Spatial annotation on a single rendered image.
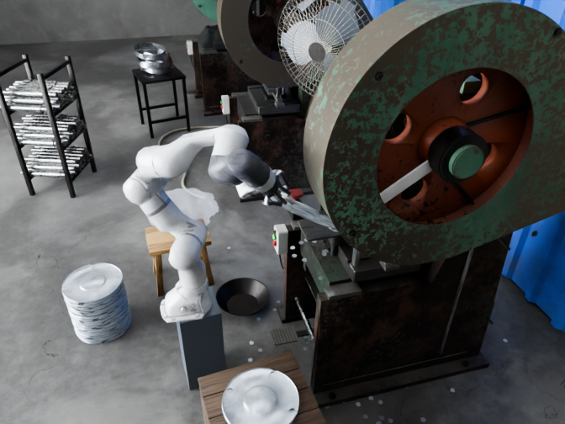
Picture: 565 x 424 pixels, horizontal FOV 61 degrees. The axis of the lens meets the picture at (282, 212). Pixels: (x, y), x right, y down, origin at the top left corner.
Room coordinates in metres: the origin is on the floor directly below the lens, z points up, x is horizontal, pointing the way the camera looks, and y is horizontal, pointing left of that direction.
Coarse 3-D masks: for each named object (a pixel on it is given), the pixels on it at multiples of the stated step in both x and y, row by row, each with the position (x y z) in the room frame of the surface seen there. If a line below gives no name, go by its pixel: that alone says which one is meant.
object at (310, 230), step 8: (304, 224) 1.66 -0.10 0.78; (312, 224) 1.66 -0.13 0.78; (304, 232) 1.60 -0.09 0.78; (312, 232) 1.60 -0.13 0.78; (320, 232) 1.60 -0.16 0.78; (328, 232) 1.60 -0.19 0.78; (336, 232) 1.60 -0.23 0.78; (312, 240) 1.56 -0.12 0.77; (328, 240) 1.65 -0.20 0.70; (336, 240) 1.61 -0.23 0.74; (344, 240) 1.62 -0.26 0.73; (328, 248) 1.62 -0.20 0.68; (336, 248) 1.61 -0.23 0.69
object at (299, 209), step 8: (288, 208) 1.57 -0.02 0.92; (296, 208) 1.53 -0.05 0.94; (304, 208) 1.42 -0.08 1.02; (312, 208) 1.40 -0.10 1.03; (304, 216) 1.58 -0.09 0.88; (312, 216) 1.54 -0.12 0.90; (320, 216) 1.43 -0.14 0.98; (328, 216) 1.40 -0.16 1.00; (320, 224) 1.57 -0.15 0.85; (328, 224) 1.49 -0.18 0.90
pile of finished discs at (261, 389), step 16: (256, 368) 1.24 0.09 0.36; (240, 384) 1.16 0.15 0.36; (256, 384) 1.17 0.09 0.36; (272, 384) 1.17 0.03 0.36; (288, 384) 1.17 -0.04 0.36; (224, 400) 1.09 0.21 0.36; (240, 400) 1.09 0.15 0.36; (256, 400) 1.09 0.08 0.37; (272, 400) 1.09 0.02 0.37; (288, 400) 1.10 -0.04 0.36; (224, 416) 1.03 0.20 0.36; (240, 416) 1.03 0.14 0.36; (256, 416) 1.03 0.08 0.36; (272, 416) 1.03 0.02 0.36; (288, 416) 1.03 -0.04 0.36
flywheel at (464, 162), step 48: (432, 96) 1.30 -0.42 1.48; (480, 96) 1.36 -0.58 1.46; (528, 96) 1.38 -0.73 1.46; (384, 144) 1.26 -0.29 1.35; (432, 144) 1.25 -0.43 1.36; (480, 144) 1.22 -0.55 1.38; (528, 144) 1.37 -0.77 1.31; (384, 192) 1.21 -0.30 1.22; (432, 192) 1.32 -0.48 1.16; (480, 192) 1.37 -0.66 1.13
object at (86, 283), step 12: (96, 264) 1.94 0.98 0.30; (108, 264) 1.94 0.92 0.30; (72, 276) 1.84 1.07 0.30; (84, 276) 1.85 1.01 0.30; (96, 276) 1.84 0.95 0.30; (108, 276) 1.85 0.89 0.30; (120, 276) 1.85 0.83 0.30; (72, 288) 1.76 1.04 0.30; (84, 288) 1.75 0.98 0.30; (96, 288) 1.75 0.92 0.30; (108, 288) 1.76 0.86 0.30; (72, 300) 1.67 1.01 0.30; (84, 300) 1.67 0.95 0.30; (96, 300) 1.67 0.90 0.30
